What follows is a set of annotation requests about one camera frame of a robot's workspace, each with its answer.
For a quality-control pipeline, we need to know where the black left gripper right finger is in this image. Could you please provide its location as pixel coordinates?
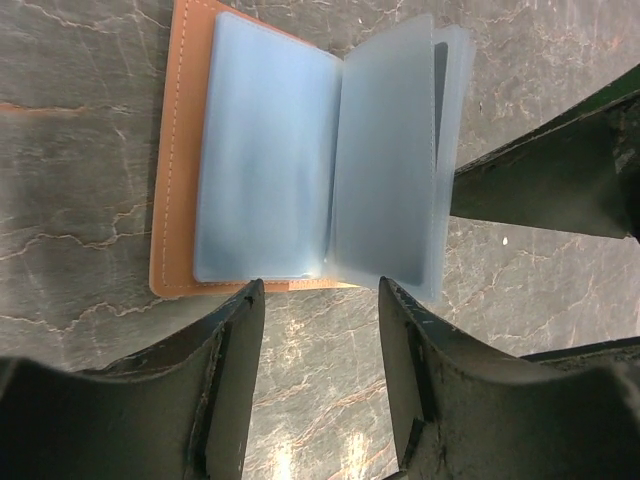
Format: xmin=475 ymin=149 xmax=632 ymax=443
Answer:
xmin=378 ymin=278 xmax=639 ymax=479

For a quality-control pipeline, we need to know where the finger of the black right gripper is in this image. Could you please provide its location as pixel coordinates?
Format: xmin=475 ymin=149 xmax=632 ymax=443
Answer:
xmin=451 ymin=69 xmax=639 ymax=238

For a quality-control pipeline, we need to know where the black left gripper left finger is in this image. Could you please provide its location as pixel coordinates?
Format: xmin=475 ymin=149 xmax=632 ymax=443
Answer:
xmin=1 ymin=280 xmax=265 ymax=479

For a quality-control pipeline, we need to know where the tan leather card holder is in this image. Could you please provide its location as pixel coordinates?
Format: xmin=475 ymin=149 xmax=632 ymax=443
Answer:
xmin=149 ymin=1 xmax=475 ymax=302

